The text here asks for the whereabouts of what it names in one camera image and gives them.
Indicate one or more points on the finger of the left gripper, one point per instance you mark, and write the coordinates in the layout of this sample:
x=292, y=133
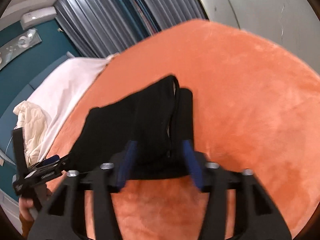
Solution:
x=50, y=160

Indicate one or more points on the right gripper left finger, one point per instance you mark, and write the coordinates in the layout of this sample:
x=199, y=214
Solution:
x=63, y=216

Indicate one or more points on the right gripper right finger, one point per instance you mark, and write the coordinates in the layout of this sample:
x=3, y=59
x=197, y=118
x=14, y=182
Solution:
x=256, y=215

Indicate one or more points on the black pants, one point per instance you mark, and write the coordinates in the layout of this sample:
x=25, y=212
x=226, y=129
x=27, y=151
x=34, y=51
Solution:
x=157, y=119

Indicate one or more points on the person's left hand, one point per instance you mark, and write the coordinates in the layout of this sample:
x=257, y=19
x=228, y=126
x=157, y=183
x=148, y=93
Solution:
x=25, y=205

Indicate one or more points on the cream quilted comforter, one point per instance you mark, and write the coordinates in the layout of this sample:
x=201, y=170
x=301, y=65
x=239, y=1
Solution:
x=34, y=121

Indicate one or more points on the white sheet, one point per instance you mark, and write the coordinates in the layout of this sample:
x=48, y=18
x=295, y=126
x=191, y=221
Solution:
x=62, y=89

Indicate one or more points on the orange velvet bed cover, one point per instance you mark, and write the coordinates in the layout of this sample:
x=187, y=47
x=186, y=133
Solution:
x=255, y=106

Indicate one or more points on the white air conditioner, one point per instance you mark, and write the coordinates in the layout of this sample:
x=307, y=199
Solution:
x=38, y=16

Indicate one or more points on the grey blue curtains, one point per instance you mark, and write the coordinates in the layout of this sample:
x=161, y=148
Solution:
x=99, y=28

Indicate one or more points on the silver wall art panel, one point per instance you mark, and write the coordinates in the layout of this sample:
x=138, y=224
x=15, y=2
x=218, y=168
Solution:
x=19, y=45

